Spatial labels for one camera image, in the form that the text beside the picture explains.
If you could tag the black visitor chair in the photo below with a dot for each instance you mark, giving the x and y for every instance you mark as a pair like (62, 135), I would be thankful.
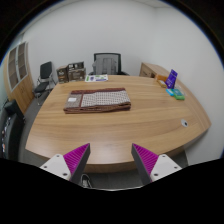
(45, 70)

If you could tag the small brown cardboard box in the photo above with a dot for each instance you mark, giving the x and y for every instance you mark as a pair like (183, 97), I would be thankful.
(62, 74)

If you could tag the black mesh office chair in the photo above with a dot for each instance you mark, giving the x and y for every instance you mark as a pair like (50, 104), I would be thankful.
(106, 64)

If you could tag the orange box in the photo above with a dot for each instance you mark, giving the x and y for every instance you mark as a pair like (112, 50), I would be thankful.
(161, 82)

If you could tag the large dark cardboard box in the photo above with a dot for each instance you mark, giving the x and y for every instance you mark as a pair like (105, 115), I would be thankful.
(76, 71)

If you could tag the white printed sheet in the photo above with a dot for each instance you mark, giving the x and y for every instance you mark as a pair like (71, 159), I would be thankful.
(96, 78)

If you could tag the wooden side desk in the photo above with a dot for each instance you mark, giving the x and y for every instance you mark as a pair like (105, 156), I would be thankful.
(151, 69)

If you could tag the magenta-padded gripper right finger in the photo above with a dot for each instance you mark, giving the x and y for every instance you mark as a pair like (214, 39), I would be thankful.
(146, 160)

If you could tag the black leather armchair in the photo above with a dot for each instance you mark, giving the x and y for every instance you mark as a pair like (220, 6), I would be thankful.
(10, 130)

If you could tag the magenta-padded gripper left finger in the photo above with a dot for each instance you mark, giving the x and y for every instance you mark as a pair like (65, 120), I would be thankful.
(77, 160)

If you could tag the green box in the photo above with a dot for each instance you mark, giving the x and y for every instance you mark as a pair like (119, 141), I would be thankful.
(179, 97)

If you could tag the purple standing card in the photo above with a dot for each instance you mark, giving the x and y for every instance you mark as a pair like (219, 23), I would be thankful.
(171, 79)

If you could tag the wooden glass-door cabinet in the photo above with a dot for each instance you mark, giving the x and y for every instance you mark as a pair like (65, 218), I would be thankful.
(20, 83)

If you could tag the brown patterned towel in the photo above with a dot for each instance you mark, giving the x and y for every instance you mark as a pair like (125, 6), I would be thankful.
(100, 100)

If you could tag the blue box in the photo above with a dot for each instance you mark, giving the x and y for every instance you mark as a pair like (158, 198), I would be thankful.
(172, 91)

